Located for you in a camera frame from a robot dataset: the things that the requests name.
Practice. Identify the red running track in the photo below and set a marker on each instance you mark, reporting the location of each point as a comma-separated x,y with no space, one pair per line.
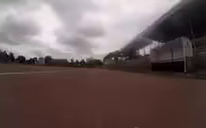
91,100

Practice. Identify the low distant buildings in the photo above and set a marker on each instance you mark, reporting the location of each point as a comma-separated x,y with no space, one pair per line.
59,61

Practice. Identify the row of trees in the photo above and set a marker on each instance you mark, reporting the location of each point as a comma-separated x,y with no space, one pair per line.
11,57

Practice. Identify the grandstand with dark roof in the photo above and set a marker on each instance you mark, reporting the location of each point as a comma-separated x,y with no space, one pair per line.
194,26

